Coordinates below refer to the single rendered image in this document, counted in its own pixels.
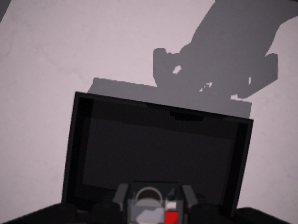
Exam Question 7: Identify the black parts tray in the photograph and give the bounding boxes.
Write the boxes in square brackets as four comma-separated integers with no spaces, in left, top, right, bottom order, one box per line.
[61,91,254,217]

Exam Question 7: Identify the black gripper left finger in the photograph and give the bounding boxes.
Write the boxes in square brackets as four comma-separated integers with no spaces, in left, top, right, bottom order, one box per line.
[2,184,132,224]

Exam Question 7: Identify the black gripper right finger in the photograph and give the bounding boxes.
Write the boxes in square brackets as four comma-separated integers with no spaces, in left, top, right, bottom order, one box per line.
[179,185,291,224]

